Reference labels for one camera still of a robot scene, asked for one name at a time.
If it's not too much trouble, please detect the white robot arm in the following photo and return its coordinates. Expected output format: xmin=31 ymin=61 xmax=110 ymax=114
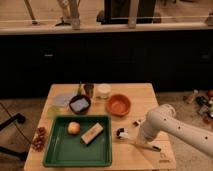
xmin=138 ymin=104 xmax=213 ymax=158

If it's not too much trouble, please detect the red bowl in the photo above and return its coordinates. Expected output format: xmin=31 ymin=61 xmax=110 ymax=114
xmin=105 ymin=94 xmax=131 ymax=117

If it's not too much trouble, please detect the dark bowl with sponge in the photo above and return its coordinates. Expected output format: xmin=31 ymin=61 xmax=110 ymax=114
xmin=69 ymin=95 xmax=91 ymax=114

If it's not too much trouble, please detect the wooden block brush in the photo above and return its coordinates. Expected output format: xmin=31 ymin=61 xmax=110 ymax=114
xmin=81 ymin=123 xmax=103 ymax=145

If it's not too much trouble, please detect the white cup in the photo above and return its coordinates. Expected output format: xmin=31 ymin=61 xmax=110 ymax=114
xmin=97 ymin=83 xmax=111 ymax=99

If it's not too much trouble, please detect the dark metal cup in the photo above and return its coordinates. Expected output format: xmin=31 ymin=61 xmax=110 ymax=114
xmin=83 ymin=83 xmax=94 ymax=98

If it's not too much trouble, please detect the small green bottle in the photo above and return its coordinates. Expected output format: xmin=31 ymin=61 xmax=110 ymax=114
xmin=77 ymin=82 xmax=82 ymax=95

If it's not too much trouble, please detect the clear plastic lid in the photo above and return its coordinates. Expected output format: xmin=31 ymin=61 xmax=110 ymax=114
xmin=51 ymin=92 xmax=75 ymax=107

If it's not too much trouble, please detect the metal fork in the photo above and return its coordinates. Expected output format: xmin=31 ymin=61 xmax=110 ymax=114
xmin=133 ymin=119 xmax=142 ymax=127

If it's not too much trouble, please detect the yellow onion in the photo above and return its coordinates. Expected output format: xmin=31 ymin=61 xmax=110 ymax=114
xmin=67 ymin=122 xmax=80 ymax=135

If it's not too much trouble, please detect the yellow-green sponge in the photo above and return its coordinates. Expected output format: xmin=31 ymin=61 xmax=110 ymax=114
xmin=47 ymin=106 xmax=60 ymax=118

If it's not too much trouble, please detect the green plastic tray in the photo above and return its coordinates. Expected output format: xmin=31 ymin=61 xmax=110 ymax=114
xmin=43 ymin=115 xmax=112 ymax=167

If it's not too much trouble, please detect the bunch of red grapes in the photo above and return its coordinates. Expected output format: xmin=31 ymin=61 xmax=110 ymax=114
xmin=32 ymin=127 xmax=46 ymax=151

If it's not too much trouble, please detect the black chair base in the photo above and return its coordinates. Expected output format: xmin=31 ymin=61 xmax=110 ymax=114
xmin=0 ymin=113 xmax=28 ymax=161

